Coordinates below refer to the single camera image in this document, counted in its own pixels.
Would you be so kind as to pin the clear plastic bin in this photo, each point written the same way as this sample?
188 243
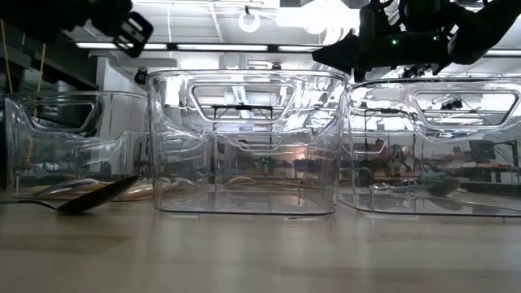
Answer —
61 154
447 163
244 163

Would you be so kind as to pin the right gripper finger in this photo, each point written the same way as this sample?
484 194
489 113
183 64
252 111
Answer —
342 53

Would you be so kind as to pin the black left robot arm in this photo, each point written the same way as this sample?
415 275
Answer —
49 16

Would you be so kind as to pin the black ceiling camera cluster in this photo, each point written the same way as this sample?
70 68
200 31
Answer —
413 72

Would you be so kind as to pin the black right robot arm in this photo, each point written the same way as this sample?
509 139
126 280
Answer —
484 28

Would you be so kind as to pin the long ceiling light bar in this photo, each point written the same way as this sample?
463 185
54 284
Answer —
221 47

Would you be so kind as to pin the small black ceiling camera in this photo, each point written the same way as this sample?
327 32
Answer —
140 76

